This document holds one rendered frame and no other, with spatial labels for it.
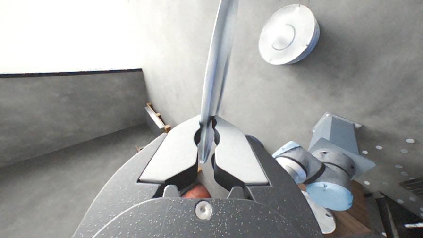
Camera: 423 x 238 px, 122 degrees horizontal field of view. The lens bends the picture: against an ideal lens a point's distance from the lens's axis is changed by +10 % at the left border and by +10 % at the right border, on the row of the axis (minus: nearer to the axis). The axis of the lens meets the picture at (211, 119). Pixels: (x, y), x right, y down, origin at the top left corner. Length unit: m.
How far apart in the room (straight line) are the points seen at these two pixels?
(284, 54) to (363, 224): 1.03
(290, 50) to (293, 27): 0.11
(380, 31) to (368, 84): 0.26
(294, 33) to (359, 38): 0.37
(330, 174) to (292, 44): 0.68
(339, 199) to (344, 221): 0.56
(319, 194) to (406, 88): 0.77
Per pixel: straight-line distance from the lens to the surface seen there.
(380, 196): 1.44
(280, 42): 0.93
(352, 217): 1.15
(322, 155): 0.76
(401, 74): 1.16
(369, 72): 1.14
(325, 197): 0.64
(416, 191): 1.23
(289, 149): 0.58
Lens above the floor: 1.13
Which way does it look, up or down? 39 degrees down
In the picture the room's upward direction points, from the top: 114 degrees counter-clockwise
